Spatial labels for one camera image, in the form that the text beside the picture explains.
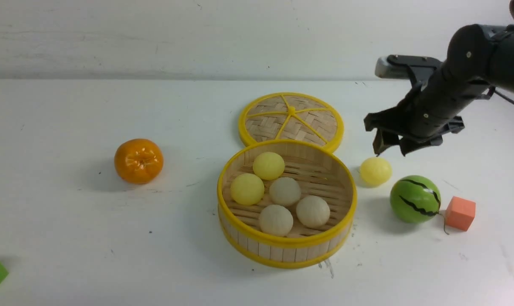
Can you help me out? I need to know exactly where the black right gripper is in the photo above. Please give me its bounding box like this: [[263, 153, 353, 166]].
[[364, 68, 494, 156]]

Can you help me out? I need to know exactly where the yellow bun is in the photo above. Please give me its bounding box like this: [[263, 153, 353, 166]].
[[359, 157, 393, 187], [252, 152, 285, 180], [230, 173, 265, 206]]

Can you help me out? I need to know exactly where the white pleated bun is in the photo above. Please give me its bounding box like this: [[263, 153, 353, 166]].
[[269, 177, 302, 207], [258, 204, 294, 237], [296, 195, 330, 228]]

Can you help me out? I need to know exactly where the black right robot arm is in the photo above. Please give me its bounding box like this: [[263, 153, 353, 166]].
[[364, 0, 514, 156]]

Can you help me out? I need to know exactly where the bamboo steamer tray yellow rim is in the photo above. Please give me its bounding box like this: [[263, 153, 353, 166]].
[[217, 139, 357, 269]]

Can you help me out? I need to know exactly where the woven bamboo steamer lid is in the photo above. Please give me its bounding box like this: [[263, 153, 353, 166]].
[[237, 92, 345, 153]]

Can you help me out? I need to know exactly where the green toy watermelon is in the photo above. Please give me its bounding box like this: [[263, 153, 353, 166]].
[[389, 175, 445, 230]]

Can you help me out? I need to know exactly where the orange foam cube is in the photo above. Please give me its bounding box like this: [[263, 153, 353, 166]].
[[445, 196, 476, 231]]

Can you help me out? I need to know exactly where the orange toy tangerine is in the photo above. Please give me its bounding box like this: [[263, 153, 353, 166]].
[[114, 138, 164, 184]]

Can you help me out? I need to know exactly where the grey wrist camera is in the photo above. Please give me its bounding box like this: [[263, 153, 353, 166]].
[[374, 54, 442, 87]]

